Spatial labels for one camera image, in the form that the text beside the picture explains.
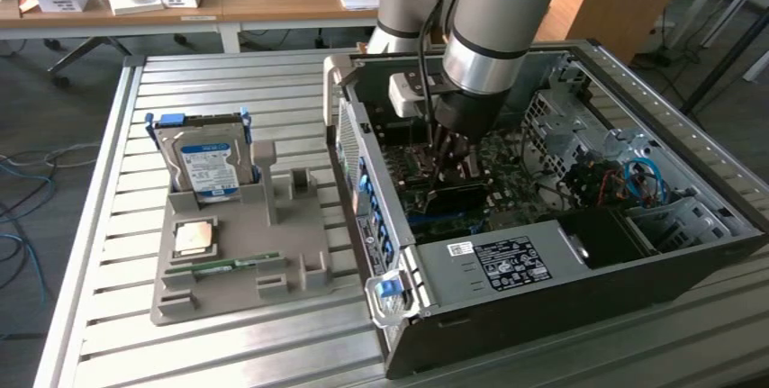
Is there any silver chipset heat sink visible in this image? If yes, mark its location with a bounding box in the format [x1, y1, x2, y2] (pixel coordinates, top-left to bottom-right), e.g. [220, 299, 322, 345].
[485, 211, 524, 232]

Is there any loose CPU chip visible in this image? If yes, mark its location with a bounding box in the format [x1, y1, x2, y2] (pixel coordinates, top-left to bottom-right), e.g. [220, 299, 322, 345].
[172, 220, 218, 259]

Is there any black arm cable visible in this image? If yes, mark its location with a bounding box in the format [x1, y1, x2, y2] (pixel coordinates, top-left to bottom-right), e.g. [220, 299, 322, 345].
[415, 0, 467, 137]

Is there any grey power supply unit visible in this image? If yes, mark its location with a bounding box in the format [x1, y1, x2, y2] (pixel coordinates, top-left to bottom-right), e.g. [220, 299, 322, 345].
[413, 221, 593, 312]

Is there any wooden cabinet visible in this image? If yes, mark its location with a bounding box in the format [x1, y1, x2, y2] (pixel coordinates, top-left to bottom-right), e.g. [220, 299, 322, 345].
[533, 0, 702, 65]

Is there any blue case release latch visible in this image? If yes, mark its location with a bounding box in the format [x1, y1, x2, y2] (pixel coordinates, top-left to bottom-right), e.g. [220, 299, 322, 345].
[372, 279, 400, 302]

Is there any hard disk in blue carrier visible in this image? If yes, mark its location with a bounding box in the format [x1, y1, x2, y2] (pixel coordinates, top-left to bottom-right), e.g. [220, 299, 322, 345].
[145, 107, 253, 204]

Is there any loose green RAM stick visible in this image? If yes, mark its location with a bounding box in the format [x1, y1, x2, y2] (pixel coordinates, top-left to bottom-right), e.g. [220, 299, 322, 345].
[164, 250, 282, 275]

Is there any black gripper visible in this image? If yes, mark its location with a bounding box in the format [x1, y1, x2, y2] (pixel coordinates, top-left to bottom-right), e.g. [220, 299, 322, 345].
[435, 88, 507, 141]

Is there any silver disk bay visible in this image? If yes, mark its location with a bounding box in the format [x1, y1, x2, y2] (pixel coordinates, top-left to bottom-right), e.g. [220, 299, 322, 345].
[627, 196, 738, 254]

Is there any green motherboard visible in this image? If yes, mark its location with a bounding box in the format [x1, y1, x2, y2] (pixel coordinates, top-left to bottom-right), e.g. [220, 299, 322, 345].
[358, 113, 577, 248]

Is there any blue SATA wire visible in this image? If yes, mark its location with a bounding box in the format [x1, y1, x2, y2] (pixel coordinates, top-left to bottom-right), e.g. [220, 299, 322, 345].
[620, 158, 671, 204]

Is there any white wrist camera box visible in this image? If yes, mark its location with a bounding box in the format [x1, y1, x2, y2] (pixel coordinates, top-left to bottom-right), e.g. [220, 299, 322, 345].
[388, 71, 447, 118]

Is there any Nvidia graphics card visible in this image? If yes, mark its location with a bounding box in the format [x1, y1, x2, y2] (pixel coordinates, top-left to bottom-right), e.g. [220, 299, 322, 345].
[413, 178, 488, 218]

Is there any grey parts rack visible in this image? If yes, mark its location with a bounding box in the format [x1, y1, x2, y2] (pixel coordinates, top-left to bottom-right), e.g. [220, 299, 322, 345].
[149, 140, 354, 326]

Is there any blue floor cable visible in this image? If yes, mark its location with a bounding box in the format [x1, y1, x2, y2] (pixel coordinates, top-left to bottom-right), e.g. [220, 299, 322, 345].
[0, 160, 50, 342]

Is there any white floor cable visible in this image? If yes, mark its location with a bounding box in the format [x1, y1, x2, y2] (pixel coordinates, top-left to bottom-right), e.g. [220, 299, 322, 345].
[0, 142, 101, 168]

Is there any black open PC case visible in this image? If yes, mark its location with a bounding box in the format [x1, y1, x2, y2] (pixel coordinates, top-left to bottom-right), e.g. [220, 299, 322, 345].
[321, 39, 769, 380]

